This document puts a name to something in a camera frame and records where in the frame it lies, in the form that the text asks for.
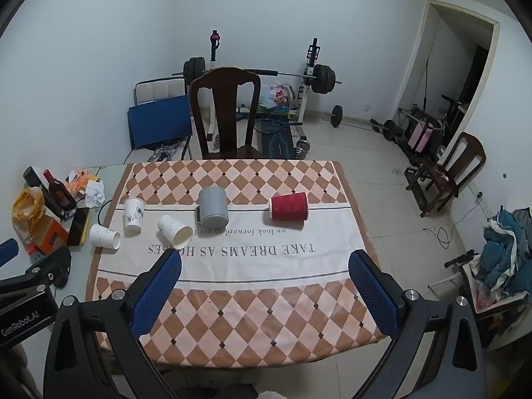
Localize yellow plastic bag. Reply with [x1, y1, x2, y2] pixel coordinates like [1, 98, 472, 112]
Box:
[12, 187, 46, 242]

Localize black exercise machine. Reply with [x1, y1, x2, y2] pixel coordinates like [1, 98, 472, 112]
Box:
[397, 95, 467, 164]

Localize small barbell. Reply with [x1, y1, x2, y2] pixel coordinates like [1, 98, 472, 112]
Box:
[331, 105, 398, 141]

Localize grey mug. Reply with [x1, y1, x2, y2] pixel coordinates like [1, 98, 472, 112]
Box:
[196, 187, 230, 237]

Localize chair under clothes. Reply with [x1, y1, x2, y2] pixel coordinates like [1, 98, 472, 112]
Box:
[444, 249, 532, 350]

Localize dark bottle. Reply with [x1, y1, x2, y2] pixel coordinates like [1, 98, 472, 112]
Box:
[23, 167, 64, 218]

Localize red printed plastic bag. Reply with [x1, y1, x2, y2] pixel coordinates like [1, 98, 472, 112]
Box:
[260, 83, 294, 109]

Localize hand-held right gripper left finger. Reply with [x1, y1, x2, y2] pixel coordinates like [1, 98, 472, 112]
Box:
[44, 250, 183, 399]

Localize pile of clothes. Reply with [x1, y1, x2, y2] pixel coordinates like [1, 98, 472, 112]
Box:
[481, 207, 532, 297]

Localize red capped wine bottle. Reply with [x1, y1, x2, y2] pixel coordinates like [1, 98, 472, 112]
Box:
[43, 169, 78, 211]

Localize black bench pad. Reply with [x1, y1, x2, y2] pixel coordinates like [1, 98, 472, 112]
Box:
[262, 127, 297, 160]

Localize crumpled white tissue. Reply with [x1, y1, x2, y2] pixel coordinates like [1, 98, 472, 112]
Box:
[85, 180, 107, 208]

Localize dark wooden chair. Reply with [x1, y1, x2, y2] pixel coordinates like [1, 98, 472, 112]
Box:
[189, 67, 271, 161]

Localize blue folding chair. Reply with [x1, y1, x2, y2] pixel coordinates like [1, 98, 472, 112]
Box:
[127, 95, 194, 151]

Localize red ribbed paper cup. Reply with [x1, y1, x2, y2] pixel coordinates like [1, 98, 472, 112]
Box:
[269, 192, 309, 222]

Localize black table cable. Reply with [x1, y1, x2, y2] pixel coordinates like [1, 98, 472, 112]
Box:
[97, 199, 126, 226]

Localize black floor cable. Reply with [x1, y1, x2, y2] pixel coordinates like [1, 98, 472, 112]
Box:
[423, 204, 483, 251]

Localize black phone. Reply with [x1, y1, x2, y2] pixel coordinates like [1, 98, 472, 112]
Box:
[66, 207, 90, 247]

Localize checkered printed tablecloth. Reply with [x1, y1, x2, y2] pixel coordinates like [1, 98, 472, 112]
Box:
[85, 160, 387, 363]

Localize barbell with black plates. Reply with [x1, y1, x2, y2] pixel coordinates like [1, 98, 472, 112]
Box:
[172, 57, 342, 94]

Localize white padded chair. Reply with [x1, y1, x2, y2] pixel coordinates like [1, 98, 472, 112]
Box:
[134, 79, 188, 106]

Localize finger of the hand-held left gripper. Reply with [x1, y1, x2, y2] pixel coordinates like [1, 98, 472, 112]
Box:
[23, 245, 72, 289]
[0, 238, 19, 267]

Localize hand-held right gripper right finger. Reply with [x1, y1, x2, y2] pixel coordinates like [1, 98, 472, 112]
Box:
[348, 250, 487, 399]

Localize pink bag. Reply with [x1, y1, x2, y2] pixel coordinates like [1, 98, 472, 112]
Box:
[407, 122, 434, 153]

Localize brown wooden chair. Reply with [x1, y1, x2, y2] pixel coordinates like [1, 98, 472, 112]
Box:
[405, 132, 487, 217]

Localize orange snack wrappers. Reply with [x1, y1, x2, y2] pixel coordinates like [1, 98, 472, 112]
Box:
[66, 167, 101, 195]

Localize white weight rack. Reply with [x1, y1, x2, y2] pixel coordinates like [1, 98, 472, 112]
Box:
[203, 29, 322, 144]

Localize orange box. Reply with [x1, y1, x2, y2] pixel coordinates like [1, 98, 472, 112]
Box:
[30, 215, 69, 255]

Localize white paper cup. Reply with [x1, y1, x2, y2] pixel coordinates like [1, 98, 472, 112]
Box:
[89, 223, 121, 249]
[157, 215, 194, 247]
[124, 197, 146, 233]

